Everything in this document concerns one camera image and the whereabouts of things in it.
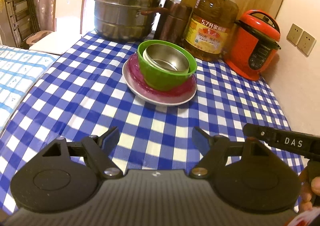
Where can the dark slatted shelf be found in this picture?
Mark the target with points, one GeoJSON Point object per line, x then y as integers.
{"type": "Point", "coordinates": [18, 22]}

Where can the blue white checkered tablecloth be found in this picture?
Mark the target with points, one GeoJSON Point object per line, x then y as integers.
{"type": "Point", "coordinates": [84, 93]}

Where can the cooking oil bottle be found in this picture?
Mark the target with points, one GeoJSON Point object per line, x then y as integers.
{"type": "Point", "coordinates": [209, 27]}

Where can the wall socket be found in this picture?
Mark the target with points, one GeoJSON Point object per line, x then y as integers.
{"type": "Point", "coordinates": [294, 34]}
{"type": "Point", "coordinates": [306, 43]}

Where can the white ceramic plate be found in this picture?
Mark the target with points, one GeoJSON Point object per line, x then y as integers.
{"type": "Point", "coordinates": [159, 100]}

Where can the right wall socket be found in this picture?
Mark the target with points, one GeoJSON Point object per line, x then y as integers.
{"type": "Point", "coordinates": [306, 43]}

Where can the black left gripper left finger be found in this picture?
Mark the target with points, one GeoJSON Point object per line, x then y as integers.
{"type": "Point", "coordinates": [64, 175]}

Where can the stainless steel steamer pot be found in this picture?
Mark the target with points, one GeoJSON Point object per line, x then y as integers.
{"type": "Point", "coordinates": [126, 20]}

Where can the left wall socket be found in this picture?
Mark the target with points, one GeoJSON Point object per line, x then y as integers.
{"type": "Point", "coordinates": [294, 34]}

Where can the wooden chair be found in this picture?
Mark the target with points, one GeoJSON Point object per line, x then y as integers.
{"type": "Point", "coordinates": [68, 25]}

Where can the light blue checkered cloth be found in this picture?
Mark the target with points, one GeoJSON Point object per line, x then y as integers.
{"type": "Point", "coordinates": [20, 70]}

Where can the stainless steel bowl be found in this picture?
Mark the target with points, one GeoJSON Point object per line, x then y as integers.
{"type": "Point", "coordinates": [166, 58]}

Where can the green plastic bowl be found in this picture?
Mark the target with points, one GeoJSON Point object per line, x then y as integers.
{"type": "Point", "coordinates": [157, 78]}

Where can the dark brown canister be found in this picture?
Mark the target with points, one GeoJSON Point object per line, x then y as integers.
{"type": "Point", "coordinates": [171, 26]}

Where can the right hand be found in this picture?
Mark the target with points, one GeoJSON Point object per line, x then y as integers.
{"type": "Point", "coordinates": [308, 212]}

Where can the red electric pressure cooker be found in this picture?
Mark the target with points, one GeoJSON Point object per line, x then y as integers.
{"type": "Point", "coordinates": [254, 44]}

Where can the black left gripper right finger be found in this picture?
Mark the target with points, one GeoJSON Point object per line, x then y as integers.
{"type": "Point", "coordinates": [246, 175]}

